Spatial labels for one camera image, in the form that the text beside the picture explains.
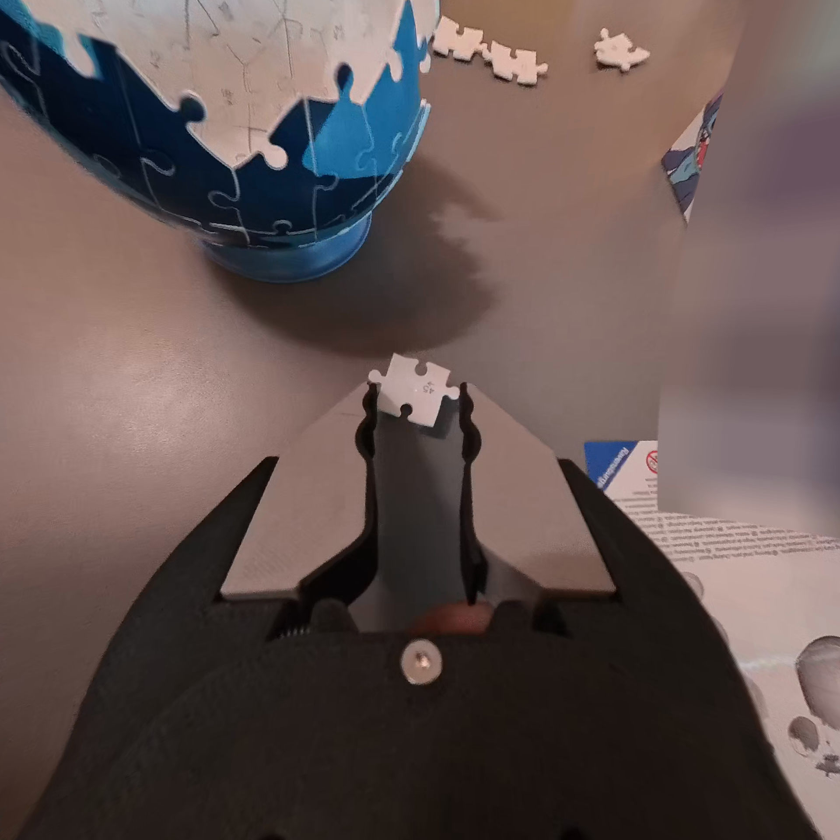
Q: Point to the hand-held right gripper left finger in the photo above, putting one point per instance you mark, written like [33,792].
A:
[315,499]

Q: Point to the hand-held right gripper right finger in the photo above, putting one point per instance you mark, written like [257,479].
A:
[525,512]

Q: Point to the white puzzle piece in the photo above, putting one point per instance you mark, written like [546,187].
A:
[518,62]
[413,387]
[620,49]
[454,36]

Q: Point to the blue white puzzle ball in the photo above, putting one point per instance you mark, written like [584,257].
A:
[216,98]

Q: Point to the blue round ball stand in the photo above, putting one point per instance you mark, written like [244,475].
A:
[295,259]

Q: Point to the cartoon printed puzzle box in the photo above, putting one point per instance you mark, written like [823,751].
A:
[689,164]

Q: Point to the white instruction sheet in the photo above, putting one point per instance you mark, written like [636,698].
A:
[754,590]

